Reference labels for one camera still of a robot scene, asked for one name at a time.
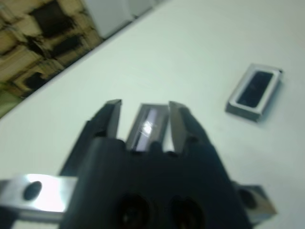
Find stacked wooden crates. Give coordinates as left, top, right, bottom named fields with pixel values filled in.
left=0, top=0, right=102, bottom=99

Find black box lid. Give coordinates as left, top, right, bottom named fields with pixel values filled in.
left=125, top=103, right=168, bottom=153

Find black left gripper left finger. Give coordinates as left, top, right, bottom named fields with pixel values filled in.
left=60, top=98, right=123, bottom=177

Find black box base white insert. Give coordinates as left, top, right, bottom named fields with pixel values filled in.
left=225, top=63, right=285, bottom=123

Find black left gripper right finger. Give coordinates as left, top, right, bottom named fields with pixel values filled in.
left=168, top=100, right=218, bottom=155

